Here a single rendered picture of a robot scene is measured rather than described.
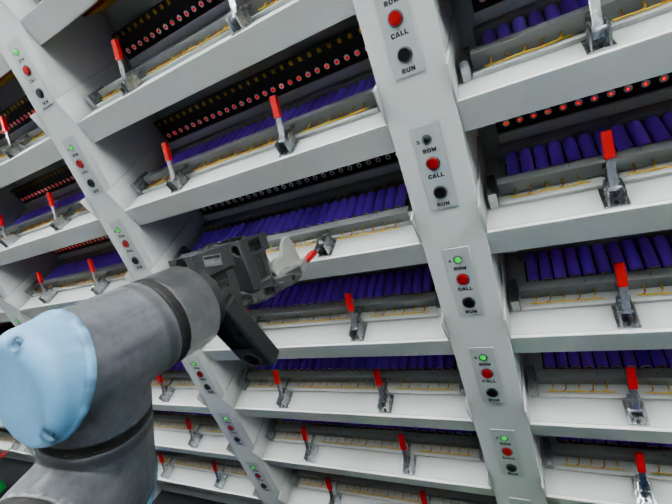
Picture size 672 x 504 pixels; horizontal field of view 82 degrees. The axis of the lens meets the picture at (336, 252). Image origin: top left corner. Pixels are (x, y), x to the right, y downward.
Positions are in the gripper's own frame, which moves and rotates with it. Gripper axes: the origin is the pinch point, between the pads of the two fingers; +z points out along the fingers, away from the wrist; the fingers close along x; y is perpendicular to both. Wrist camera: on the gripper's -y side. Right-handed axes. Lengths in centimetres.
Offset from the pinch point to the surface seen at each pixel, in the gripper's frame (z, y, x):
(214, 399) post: 17, -35, 48
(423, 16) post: 4.4, 27.3, -25.7
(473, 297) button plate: 12.0, -11.9, -23.3
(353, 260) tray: 10.9, -2.7, -5.1
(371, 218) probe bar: 14.0, 3.4, -8.9
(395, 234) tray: 13.0, 0.1, -12.8
